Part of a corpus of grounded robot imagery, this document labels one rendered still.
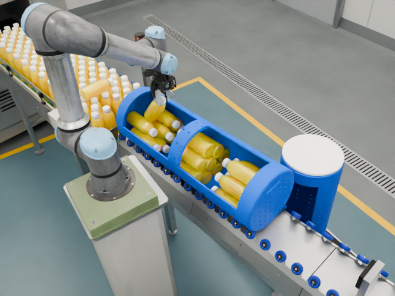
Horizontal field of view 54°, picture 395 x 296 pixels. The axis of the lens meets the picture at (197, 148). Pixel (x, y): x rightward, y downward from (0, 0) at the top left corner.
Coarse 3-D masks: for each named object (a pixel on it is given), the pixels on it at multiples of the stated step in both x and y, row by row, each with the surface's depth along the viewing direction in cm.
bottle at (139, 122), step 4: (132, 112) 194; (136, 112) 195; (128, 116) 193; (132, 116) 192; (136, 116) 191; (140, 116) 191; (128, 120) 194; (132, 120) 191; (136, 120) 190; (140, 120) 189; (144, 120) 188; (132, 124) 192; (136, 124) 189; (140, 124) 188; (144, 124) 187; (148, 124) 187; (152, 124) 188; (136, 128) 191; (140, 128) 187; (144, 128) 186; (148, 128) 186; (152, 128) 186; (144, 132) 187; (148, 132) 186
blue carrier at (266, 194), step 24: (144, 96) 197; (120, 120) 189; (192, 120) 192; (144, 144) 180; (168, 144) 200; (240, 144) 158; (168, 168) 176; (264, 168) 145; (264, 192) 141; (288, 192) 158; (240, 216) 147; (264, 216) 152
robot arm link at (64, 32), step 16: (64, 16) 108; (48, 32) 108; (64, 32) 107; (80, 32) 108; (96, 32) 111; (64, 48) 110; (80, 48) 110; (96, 48) 112; (112, 48) 118; (128, 48) 123; (144, 48) 130; (144, 64) 132; (160, 64) 138; (176, 64) 141
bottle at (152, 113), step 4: (152, 104) 178; (156, 104) 176; (148, 108) 183; (152, 108) 179; (156, 108) 177; (160, 108) 177; (164, 108) 179; (148, 112) 184; (152, 112) 181; (156, 112) 180; (160, 112) 180; (144, 116) 190; (148, 116) 186; (152, 116) 184; (156, 116) 184; (148, 120) 189; (152, 120) 189
